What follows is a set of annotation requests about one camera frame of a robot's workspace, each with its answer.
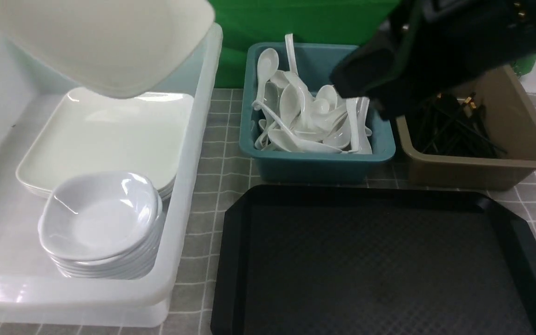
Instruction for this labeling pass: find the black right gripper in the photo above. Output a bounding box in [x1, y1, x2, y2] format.
[329, 0, 476, 120]

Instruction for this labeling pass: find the large white rectangular plate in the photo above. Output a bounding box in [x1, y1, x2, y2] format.
[0, 0, 215, 98]

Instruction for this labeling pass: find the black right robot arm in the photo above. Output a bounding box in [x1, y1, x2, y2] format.
[329, 0, 536, 120]

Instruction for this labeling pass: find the pile of black chopsticks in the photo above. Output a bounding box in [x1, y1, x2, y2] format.
[406, 92, 508, 159]

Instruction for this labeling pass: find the teal plastic bin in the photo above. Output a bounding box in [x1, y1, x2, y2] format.
[240, 42, 396, 185]

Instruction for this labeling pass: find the brown plastic bin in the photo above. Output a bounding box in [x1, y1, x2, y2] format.
[396, 66, 536, 190]

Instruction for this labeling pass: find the pile of white spoons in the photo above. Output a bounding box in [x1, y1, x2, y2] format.
[252, 47, 373, 154]

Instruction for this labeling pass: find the green backdrop cloth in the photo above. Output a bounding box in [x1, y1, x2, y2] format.
[208, 0, 536, 89]

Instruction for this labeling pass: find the black serving tray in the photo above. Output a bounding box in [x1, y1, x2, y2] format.
[210, 185, 536, 335]

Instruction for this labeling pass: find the stack of white square plates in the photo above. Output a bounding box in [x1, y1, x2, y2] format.
[16, 87, 194, 200]

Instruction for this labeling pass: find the stack of white bowls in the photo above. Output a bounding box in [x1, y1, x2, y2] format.
[38, 172, 166, 280]

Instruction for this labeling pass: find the large white plastic tub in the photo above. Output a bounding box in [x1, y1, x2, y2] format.
[0, 24, 223, 328]

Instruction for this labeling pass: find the upright white spoon handle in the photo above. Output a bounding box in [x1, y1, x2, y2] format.
[285, 33, 299, 75]

